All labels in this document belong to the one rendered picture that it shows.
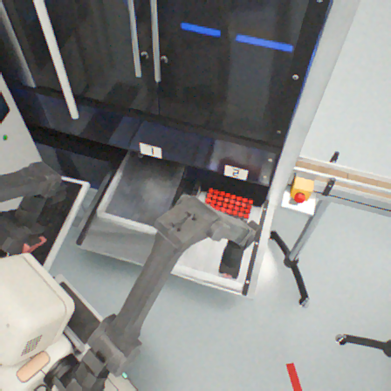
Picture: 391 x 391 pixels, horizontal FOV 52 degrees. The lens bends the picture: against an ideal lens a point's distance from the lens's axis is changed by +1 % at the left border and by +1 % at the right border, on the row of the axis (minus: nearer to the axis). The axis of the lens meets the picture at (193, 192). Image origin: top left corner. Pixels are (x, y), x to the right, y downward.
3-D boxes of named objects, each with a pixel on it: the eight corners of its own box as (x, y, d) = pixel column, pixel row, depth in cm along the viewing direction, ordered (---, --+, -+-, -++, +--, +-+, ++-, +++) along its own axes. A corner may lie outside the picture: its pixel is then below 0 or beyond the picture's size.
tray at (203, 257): (199, 191, 161) (199, 186, 158) (262, 208, 158) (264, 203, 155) (172, 265, 143) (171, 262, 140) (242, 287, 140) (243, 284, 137)
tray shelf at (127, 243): (120, 150, 174) (120, 147, 173) (277, 191, 165) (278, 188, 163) (70, 244, 149) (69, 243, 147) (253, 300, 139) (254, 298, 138)
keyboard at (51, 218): (52, 178, 172) (51, 174, 170) (83, 185, 170) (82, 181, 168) (5, 262, 151) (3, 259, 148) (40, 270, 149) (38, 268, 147)
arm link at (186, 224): (155, 200, 75) (194, 232, 72) (195, 189, 87) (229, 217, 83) (82, 351, 94) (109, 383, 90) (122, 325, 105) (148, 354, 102)
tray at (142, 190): (131, 150, 172) (130, 145, 169) (188, 165, 168) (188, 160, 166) (98, 215, 154) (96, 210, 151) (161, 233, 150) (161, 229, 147)
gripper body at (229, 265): (243, 254, 135) (247, 241, 129) (236, 278, 128) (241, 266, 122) (224, 249, 135) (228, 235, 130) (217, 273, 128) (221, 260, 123)
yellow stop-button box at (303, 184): (291, 182, 155) (296, 171, 149) (310, 187, 154) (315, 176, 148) (288, 198, 151) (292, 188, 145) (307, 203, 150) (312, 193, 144)
